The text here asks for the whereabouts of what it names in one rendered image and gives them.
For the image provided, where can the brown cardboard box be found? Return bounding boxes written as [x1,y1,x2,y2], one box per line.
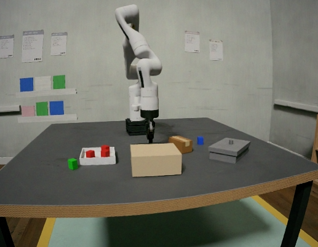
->
[169,136,193,154]

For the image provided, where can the green block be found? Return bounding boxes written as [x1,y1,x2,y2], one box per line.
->
[68,159,78,170]

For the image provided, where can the blue block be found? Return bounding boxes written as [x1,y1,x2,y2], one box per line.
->
[197,136,204,145]

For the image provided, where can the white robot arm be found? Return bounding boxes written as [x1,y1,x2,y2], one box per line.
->
[115,4,162,121]

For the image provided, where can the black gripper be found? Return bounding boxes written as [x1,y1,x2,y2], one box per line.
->
[140,110,159,143]

